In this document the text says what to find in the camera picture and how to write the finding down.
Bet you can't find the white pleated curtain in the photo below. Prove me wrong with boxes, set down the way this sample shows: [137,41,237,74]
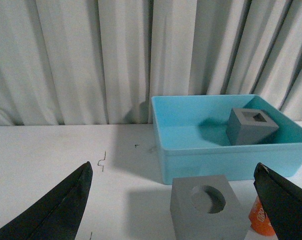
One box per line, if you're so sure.
[0,0,302,126]

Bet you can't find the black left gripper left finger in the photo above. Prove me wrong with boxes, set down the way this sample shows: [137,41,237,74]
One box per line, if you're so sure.
[0,162,93,240]

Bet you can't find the blue plastic box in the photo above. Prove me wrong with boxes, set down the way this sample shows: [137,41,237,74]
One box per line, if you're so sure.
[151,94,302,185]

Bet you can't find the gray block with round hole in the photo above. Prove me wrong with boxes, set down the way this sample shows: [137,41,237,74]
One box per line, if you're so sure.
[170,175,251,240]

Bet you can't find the gray block with square hole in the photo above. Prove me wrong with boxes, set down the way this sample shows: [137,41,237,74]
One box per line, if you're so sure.
[226,108,279,146]

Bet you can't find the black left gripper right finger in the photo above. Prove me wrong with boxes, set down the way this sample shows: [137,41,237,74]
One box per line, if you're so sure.
[253,162,302,240]

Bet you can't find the orange cylinder part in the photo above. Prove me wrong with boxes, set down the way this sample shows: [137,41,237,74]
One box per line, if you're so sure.
[248,196,276,237]

